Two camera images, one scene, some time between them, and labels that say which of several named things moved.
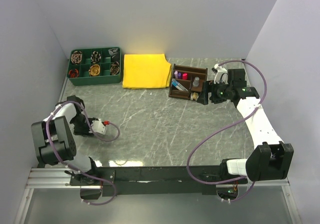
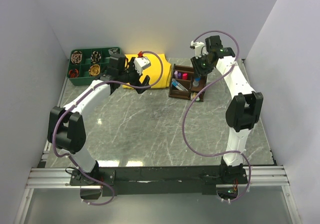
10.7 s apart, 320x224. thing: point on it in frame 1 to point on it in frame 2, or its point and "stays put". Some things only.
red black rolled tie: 74,74 stays put
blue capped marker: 177,86 stays put
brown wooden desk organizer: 187,81 stays put
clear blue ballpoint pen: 179,85 stays put
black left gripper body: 81,127 to 131,76
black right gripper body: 218,93 to 202,65
